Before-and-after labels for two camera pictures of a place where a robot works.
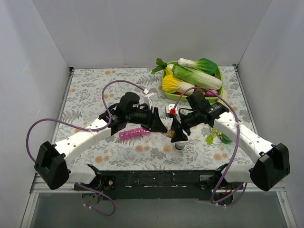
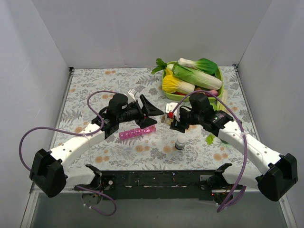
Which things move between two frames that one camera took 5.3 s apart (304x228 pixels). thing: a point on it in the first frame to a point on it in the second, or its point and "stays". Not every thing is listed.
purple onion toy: [210, 94] stays
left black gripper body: [153, 119] stays
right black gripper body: [178, 125] stays
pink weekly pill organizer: [133, 132] stays
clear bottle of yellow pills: [171, 133] to [165, 119]
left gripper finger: [156, 124] to [150, 109]
